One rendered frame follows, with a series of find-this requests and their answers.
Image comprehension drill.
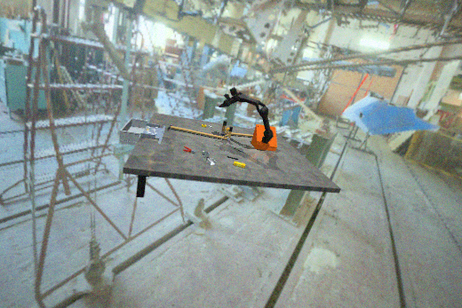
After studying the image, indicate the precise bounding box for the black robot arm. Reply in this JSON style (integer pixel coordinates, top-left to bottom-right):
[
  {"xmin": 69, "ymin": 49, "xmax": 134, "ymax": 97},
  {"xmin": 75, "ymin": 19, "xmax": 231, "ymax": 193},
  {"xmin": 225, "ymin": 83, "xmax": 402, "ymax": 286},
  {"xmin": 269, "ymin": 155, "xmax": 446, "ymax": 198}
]
[{"xmin": 230, "ymin": 87, "xmax": 274, "ymax": 144}]

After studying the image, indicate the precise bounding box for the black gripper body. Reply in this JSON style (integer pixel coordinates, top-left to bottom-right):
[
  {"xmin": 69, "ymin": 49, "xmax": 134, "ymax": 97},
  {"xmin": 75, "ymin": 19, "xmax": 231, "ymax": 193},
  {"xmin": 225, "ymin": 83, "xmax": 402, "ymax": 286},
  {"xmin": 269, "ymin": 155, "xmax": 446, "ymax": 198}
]
[{"xmin": 225, "ymin": 97, "xmax": 235, "ymax": 107}]

